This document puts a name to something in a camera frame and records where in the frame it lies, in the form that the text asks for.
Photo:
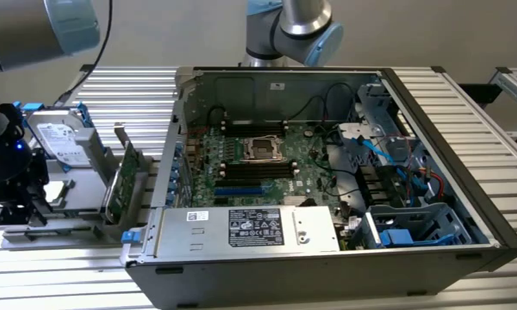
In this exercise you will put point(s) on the blue case latch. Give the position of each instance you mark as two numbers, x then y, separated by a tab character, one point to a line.
129	235

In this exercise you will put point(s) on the blue expansion slot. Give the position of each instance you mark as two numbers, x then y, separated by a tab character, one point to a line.
237	190

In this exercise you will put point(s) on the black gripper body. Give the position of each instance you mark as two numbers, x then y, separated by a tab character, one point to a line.
8	168

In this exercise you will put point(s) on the black open PC case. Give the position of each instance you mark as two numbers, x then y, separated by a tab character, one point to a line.
284	281

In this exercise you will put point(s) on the grey power supply unit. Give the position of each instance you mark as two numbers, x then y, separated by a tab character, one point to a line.
206	239

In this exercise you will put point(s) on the CPU socket with metal frame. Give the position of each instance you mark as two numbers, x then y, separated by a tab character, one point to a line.
260	148

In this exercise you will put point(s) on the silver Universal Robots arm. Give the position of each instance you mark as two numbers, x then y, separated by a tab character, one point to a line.
25	32

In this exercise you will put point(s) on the silver CPU chip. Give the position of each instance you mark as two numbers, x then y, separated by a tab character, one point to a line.
56	191

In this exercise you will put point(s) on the grey metal drive cage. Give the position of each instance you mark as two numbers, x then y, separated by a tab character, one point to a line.
377	106

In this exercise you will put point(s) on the grey disk bay with blue clip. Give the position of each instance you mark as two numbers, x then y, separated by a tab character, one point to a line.
417	223

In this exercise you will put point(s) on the green motherboard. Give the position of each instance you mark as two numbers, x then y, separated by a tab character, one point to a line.
284	176

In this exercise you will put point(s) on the green graphics card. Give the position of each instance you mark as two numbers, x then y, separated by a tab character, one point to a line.
126	181

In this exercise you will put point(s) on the silver hard disk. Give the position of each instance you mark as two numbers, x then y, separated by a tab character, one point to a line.
57	142

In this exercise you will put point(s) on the grey parts rack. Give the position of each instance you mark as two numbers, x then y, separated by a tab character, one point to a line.
85	190

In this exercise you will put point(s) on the black RAM slot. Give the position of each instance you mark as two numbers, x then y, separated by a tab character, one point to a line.
258	176
258	170
258	165
253	128
253	133
253	124

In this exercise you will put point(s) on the blue disk caddy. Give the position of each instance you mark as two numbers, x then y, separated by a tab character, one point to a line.
32	106

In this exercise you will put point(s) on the black expansion slot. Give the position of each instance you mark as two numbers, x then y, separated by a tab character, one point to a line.
237	183

